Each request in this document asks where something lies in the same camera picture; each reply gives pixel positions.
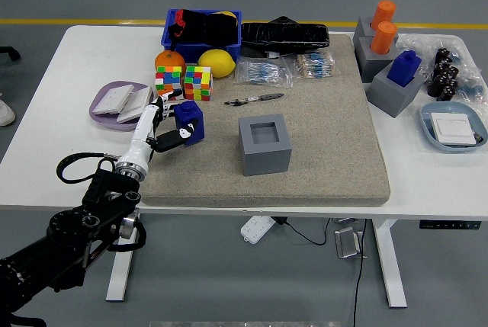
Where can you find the blue square seal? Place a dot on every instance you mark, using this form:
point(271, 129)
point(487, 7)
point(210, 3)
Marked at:
point(190, 115)
point(404, 69)

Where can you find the black cloth with red trim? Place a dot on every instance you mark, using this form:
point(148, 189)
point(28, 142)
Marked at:
point(213, 29)

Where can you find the blue plastic bin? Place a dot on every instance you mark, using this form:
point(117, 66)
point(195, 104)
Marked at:
point(190, 49)

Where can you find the white table leg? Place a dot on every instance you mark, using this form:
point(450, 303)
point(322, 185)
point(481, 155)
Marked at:
point(389, 266)
point(122, 273)

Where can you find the small bag of blue parts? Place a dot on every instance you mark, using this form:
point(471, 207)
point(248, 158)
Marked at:
point(470, 90)

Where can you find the purple tray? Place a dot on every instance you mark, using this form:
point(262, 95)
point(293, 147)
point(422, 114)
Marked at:
point(100, 92)

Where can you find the white power strip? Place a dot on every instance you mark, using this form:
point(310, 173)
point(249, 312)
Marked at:
point(253, 229)

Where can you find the multicolour puzzle cube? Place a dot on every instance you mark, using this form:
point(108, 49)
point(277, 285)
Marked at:
point(198, 83)
point(167, 83)

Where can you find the clear plastic bag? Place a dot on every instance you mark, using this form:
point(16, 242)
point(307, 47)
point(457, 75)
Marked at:
point(419, 43)

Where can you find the grey seal holder block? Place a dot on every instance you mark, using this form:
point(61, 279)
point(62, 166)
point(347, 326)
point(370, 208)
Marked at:
point(368, 64)
point(362, 29)
point(267, 159)
point(389, 98)

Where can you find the black table control panel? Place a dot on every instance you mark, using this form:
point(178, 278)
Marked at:
point(450, 225)

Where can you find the person's white shoe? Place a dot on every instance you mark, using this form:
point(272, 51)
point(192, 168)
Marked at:
point(5, 113)

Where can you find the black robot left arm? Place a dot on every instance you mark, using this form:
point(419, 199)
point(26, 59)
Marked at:
point(57, 251)

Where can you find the grey-brown mat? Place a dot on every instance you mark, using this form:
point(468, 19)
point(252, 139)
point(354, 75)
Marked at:
point(324, 151)

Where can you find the small white connector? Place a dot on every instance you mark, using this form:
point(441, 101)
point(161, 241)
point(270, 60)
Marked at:
point(273, 54)

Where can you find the metal floor bracket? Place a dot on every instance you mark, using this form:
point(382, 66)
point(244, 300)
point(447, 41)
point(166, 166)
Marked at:
point(347, 243)

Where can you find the orange round seal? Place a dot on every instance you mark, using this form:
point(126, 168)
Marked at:
point(383, 12)
point(383, 39)

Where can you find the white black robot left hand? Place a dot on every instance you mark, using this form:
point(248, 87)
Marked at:
point(143, 129)

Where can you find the bag of blue resistors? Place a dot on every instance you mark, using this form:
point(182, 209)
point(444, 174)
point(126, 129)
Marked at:
point(263, 73)

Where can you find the black chair base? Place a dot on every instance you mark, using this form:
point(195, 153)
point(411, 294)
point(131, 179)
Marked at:
point(11, 52)

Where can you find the bag of brown resistors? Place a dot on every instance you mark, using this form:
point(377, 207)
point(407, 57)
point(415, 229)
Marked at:
point(314, 65)

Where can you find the black cylindrical capacitor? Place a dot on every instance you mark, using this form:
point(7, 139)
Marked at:
point(443, 55)
point(452, 72)
point(441, 67)
point(449, 90)
point(436, 84)

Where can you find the yellow item in bin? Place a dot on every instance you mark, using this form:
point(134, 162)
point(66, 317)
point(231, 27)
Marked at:
point(227, 13)

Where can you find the orange fruit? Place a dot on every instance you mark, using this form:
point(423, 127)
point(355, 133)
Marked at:
point(169, 60)

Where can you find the light blue tray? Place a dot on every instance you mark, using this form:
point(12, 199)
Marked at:
point(457, 108)

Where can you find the yellow lemon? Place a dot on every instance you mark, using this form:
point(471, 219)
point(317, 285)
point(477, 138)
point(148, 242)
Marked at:
point(217, 62)

